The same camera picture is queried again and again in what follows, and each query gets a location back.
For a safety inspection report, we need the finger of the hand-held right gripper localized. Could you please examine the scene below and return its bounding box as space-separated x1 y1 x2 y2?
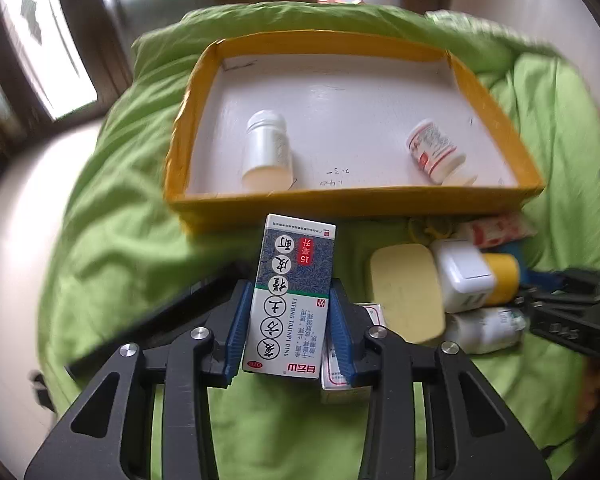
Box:
517 266 600 306
527 305 600 358

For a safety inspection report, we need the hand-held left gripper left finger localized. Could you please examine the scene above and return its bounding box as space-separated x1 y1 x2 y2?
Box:
24 280 255 480

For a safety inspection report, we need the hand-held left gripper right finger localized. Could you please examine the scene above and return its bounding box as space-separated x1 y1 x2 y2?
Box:
329 282 551 480

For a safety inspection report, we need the yellow tape roll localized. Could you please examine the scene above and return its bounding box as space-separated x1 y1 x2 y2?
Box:
481 252 522 307

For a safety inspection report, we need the blue white medicine box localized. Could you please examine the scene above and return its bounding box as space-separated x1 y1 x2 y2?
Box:
242 213 337 381

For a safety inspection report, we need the small white medicine box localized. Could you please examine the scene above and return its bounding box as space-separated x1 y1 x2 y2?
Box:
320 301 386 407

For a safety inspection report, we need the small white medicine bottle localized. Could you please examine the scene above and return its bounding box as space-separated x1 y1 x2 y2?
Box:
444 306 528 357

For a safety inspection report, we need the cream keychain with yellow ring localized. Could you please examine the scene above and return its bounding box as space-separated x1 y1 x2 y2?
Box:
369 216 453 345

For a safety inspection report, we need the yellow cardboard tray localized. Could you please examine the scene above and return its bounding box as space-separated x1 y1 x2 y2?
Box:
162 30 546 236

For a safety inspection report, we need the floral hand cream tube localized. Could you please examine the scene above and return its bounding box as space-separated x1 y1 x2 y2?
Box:
455 212 538 251

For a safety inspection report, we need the green blanket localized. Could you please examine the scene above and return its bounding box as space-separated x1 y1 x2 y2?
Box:
35 2 600 480

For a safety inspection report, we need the white bottle red label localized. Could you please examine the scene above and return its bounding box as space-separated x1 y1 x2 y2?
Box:
405 119 478 186

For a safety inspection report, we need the large white medicine bottle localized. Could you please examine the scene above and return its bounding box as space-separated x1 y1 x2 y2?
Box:
241 110 296 193

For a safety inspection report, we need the patterned glass door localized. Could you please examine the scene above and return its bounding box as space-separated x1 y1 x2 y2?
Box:
92 0 181 76
0 0 101 122

